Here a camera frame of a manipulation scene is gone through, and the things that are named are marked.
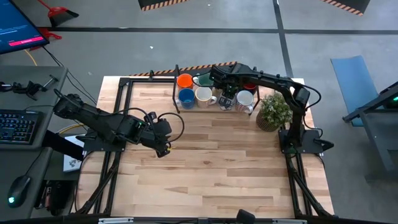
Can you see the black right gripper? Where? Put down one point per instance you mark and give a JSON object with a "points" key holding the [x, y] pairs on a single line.
{"points": [[224, 76]]}

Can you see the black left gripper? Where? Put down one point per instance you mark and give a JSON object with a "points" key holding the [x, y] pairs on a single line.
{"points": [[149, 133]]}

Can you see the black and white patterned mug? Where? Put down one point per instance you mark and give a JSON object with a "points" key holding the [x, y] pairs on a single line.
{"points": [[222, 105]]}

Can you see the dark mug red interior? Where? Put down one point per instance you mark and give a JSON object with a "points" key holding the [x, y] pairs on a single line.
{"points": [[250, 88]]}

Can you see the cream mug reddish pattern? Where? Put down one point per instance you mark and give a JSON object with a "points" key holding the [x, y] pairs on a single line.
{"points": [[203, 95]]}

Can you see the green mug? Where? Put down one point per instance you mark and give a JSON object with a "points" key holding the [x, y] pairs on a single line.
{"points": [[205, 81]]}

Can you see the blue and white mug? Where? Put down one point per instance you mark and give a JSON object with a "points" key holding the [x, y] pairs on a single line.
{"points": [[186, 98]]}

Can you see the orange mug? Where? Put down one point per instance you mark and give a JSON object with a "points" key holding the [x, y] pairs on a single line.
{"points": [[185, 81]]}

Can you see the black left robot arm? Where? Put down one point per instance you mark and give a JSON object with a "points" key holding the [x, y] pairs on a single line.
{"points": [[99, 119]]}

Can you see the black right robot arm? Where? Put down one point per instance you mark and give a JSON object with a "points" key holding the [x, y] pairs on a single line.
{"points": [[270, 81]]}

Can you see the hazard-striped black mat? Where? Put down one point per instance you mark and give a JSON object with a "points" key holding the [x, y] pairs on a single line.
{"points": [[155, 3], [351, 4], [199, 70]]}

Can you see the potted plant woven pot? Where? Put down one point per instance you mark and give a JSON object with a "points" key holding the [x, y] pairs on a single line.
{"points": [[275, 112]]}

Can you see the white printed box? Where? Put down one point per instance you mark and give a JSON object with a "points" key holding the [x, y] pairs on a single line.
{"points": [[73, 163]]}

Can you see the black bar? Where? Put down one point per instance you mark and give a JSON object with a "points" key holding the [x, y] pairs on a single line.
{"points": [[62, 146]]}

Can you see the black equipment bundle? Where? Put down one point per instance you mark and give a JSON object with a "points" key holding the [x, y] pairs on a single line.
{"points": [[57, 196]]}

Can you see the blue floor mat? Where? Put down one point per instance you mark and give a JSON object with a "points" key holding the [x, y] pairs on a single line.
{"points": [[354, 84]]}

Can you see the black clamp tool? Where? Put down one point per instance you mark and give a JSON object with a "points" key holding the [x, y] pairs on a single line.
{"points": [[29, 88]]}

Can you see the black keyboard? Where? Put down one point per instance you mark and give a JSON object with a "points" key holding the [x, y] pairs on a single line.
{"points": [[17, 127]]}

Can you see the grey desk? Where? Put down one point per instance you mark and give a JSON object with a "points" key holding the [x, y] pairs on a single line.
{"points": [[18, 161], [18, 71]]}

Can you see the black computer mouse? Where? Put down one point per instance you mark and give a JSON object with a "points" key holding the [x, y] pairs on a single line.
{"points": [[18, 189]]}

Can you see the red metal stand foot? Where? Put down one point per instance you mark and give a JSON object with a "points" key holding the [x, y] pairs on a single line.
{"points": [[46, 32]]}

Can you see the grey metal table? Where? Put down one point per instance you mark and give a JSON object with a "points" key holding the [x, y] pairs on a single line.
{"points": [[373, 137]]}

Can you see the red dustpan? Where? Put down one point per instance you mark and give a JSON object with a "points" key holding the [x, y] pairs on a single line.
{"points": [[57, 12]]}

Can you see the computer monitor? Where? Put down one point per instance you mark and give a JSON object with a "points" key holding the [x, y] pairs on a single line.
{"points": [[18, 28]]}

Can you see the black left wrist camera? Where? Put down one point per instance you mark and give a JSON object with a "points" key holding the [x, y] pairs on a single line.
{"points": [[163, 130]]}

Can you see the black aluminium rig frame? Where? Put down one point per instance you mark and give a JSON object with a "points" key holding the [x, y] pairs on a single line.
{"points": [[121, 93]]}

